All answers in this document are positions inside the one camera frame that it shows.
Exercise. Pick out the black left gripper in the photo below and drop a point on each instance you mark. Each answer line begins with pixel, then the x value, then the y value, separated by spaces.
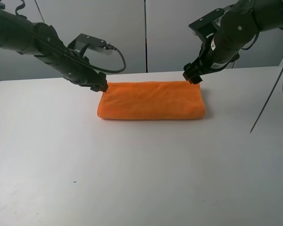
pixel 56 55

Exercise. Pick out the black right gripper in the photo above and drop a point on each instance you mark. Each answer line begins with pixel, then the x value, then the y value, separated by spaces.
pixel 212 58

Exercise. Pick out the orange terry towel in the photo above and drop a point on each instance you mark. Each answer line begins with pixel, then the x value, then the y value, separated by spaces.
pixel 152 100

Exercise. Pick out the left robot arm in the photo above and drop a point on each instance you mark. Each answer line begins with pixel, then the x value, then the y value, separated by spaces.
pixel 19 34

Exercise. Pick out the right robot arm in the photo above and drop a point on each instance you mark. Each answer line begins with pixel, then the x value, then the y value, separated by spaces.
pixel 225 31

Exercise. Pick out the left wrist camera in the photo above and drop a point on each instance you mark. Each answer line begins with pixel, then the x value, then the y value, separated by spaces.
pixel 84 42

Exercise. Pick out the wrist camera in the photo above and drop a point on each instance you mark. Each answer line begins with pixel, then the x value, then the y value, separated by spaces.
pixel 208 24
pixel 84 42

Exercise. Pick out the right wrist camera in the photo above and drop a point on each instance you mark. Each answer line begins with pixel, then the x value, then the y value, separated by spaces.
pixel 208 24

